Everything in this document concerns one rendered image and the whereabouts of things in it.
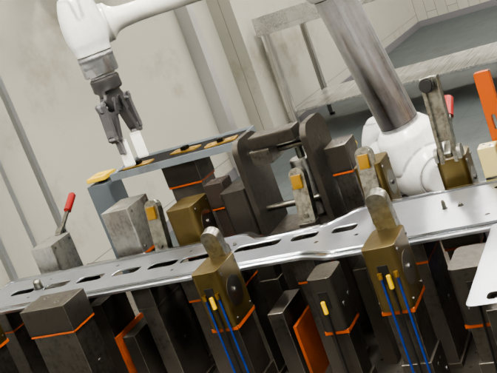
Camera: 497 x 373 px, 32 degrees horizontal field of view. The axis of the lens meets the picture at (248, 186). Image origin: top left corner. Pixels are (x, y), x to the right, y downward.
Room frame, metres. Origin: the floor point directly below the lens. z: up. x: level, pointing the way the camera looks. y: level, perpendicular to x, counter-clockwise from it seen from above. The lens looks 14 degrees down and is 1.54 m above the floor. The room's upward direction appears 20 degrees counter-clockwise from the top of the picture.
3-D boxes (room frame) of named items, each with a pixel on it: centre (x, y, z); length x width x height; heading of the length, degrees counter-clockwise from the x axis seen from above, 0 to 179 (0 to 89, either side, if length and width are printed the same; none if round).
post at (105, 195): (2.26, 0.36, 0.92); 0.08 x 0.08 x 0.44; 62
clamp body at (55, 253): (2.17, 0.52, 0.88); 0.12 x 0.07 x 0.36; 152
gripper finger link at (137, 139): (2.22, 0.23, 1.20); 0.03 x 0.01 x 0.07; 61
